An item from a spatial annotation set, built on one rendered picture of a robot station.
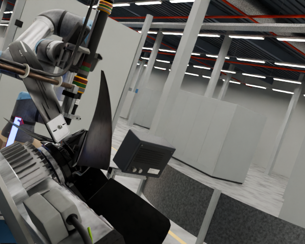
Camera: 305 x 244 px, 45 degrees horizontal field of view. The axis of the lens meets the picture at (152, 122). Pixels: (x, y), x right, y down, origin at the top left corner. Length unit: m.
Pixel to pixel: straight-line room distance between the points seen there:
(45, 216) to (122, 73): 2.78
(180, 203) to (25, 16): 1.89
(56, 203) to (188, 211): 2.33
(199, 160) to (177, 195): 8.25
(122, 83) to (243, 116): 7.97
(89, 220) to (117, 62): 2.70
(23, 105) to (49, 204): 1.07
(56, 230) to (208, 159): 10.40
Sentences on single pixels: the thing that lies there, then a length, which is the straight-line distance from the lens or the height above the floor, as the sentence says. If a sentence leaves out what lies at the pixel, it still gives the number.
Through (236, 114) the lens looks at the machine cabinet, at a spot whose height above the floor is 1.97.
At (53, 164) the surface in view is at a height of 1.17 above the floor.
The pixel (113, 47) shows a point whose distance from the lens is 3.35.
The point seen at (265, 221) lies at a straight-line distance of 2.80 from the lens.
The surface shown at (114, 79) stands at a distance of 3.41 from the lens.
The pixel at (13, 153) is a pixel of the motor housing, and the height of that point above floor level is 1.17.
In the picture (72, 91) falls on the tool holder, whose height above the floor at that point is 1.36.
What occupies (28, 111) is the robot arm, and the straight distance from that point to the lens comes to 1.79.
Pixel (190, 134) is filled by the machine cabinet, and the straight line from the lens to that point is 11.86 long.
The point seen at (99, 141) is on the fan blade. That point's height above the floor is 1.28.
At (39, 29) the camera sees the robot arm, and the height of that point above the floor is 1.54.
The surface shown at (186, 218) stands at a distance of 3.05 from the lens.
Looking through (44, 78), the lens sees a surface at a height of 1.37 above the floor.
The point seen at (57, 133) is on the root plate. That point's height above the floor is 1.24.
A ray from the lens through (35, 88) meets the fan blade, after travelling 1.03.
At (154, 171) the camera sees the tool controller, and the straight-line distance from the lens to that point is 1.91.
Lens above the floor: 1.39
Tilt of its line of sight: 2 degrees down
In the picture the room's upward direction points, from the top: 19 degrees clockwise
